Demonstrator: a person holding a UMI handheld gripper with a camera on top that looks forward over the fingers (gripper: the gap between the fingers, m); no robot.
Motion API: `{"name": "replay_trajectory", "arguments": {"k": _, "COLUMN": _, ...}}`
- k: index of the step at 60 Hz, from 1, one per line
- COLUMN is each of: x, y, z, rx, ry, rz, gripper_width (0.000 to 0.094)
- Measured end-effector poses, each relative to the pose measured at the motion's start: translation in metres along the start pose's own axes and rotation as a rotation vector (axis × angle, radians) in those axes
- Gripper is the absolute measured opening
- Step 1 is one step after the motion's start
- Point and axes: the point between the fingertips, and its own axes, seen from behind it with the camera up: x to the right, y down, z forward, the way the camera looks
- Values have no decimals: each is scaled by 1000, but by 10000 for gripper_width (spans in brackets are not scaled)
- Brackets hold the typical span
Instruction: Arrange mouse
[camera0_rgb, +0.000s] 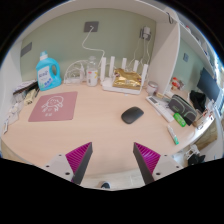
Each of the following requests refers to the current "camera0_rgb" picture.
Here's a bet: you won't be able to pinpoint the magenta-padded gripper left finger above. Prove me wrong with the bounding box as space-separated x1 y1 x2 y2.
42 141 94 186

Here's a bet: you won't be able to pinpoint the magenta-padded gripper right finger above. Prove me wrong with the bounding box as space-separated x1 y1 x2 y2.
132 142 184 185

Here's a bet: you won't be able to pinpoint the black computer mouse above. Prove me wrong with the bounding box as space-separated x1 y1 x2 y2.
120 106 145 125

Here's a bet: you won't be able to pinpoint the pink mouse pad white drawing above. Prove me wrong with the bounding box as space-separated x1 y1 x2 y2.
27 91 79 123

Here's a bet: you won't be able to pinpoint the white green tube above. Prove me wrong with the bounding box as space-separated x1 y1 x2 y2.
166 124 180 146

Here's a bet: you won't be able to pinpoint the white remote control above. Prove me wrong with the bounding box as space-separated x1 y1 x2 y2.
145 95 175 123

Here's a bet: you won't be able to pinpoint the grey pouch green trim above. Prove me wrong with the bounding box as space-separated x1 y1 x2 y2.
167 94 198 127

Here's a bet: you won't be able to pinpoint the clear plastic wrapped packets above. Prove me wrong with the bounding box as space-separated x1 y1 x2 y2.
1 101 24 134

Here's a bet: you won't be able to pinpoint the black cloth bag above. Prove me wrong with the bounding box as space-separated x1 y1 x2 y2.
189 89 208 113

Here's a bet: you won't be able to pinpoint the small yellowish box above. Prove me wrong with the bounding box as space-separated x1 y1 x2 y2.
23 89 38 106

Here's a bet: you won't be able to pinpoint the small round tin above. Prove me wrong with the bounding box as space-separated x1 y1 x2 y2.
146 80 159 97

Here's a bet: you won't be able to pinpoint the stack of books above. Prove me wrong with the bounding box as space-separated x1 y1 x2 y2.
12 79 39 98

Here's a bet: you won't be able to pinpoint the blue detergent bottle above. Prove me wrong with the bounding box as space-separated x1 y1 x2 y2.
35 50 63 92

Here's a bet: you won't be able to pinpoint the black monitor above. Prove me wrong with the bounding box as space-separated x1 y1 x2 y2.
196 67 222 103

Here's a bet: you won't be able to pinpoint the white router with antennas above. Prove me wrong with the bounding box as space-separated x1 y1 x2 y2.
99 55 150 96

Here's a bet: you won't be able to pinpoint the gold foil bag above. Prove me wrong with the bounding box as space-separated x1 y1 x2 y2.
112 67 143 91

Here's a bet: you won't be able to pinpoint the clear plastic bottle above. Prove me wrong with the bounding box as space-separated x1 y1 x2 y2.
86 55 100 88

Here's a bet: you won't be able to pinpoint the white cable bundle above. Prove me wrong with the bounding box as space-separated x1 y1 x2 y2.
63 59 89 85

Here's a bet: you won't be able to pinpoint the grey blank wall plate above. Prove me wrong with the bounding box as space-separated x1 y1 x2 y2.
20 41 34 58

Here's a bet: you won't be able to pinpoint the white wall charger plug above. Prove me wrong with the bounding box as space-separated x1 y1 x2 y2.
139 25 154 41

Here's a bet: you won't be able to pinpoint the grey wall socket plate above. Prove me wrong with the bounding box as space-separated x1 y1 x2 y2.
83 20 100 33

